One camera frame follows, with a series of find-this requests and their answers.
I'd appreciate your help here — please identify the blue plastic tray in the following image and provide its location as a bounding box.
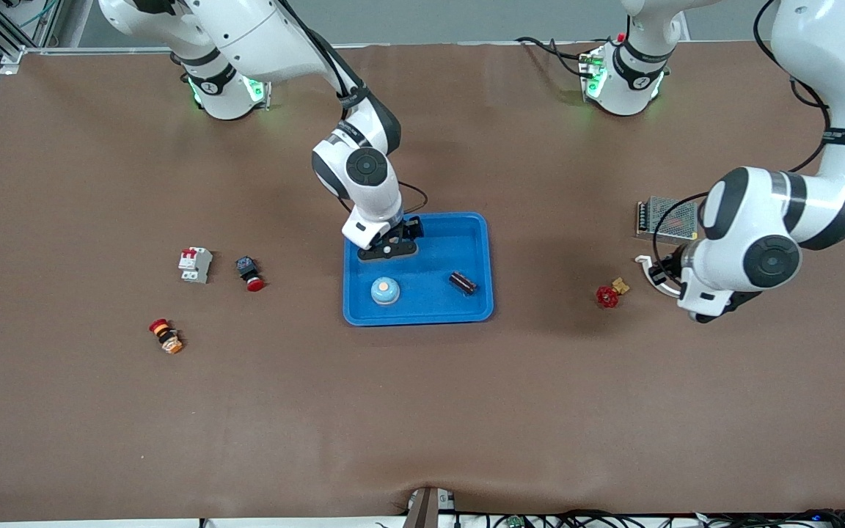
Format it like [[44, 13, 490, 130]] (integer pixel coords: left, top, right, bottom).
[[343, 212, 495, 327]]

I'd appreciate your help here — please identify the red handle brass valve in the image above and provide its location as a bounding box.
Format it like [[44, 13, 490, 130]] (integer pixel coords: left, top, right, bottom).
[[596, 277, 630, 309]]

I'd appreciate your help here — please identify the grey table edge bracket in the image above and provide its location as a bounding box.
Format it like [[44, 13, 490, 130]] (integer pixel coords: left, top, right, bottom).
[[402, 485, 457, 528]]

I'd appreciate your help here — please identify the red yellow emergency stop button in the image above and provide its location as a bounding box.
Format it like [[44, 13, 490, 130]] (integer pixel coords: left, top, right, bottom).
[[148, 318, 184, 356]]

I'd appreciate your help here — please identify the black cable bundle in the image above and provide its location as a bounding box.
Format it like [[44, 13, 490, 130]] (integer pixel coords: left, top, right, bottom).
[[459, 509, 845, 528]]

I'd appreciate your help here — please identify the white curved plastic clip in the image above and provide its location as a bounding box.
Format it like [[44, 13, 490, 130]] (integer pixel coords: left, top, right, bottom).
[[634, 254, 681, 296]]

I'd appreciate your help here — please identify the black red push button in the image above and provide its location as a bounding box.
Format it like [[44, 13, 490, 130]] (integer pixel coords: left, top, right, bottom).
[[235, 256, 266, 293]]

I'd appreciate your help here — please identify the light blue call bell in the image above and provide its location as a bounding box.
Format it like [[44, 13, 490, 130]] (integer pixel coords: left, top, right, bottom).
[[370, 276, 401, 307]]

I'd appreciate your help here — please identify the metal mesh power supply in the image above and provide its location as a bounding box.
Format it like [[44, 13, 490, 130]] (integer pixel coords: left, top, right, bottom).
[[635, 195, 703, 243]]

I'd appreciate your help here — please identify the black base cable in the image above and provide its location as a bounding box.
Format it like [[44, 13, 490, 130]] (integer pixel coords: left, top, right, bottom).
[[514, 35, 596, 80]]

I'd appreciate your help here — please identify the white red circuit breaker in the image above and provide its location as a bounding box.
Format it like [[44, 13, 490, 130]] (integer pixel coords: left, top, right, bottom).
[[178, 247, 213, 285]]

